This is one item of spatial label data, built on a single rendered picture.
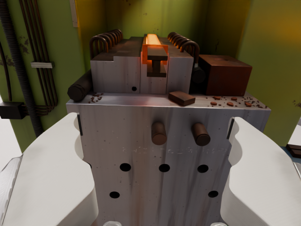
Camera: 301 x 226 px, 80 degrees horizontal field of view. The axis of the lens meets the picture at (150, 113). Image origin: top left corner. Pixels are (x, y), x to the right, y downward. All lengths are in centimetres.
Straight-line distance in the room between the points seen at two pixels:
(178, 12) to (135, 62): 51
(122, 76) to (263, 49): 38
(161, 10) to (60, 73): 48
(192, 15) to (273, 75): 41
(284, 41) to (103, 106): 49
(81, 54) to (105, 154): 28
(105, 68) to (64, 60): 20
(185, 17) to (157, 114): 58
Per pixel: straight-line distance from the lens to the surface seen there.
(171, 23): 84
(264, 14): 57
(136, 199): 50
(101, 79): 39
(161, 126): 33
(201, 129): 34
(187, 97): 35
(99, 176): 45
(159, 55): 26
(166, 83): 38
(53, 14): 55
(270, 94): 65
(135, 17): 84
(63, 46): 55
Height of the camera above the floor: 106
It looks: 28 degrees down
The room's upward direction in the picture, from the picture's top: 3 degrees clockwise
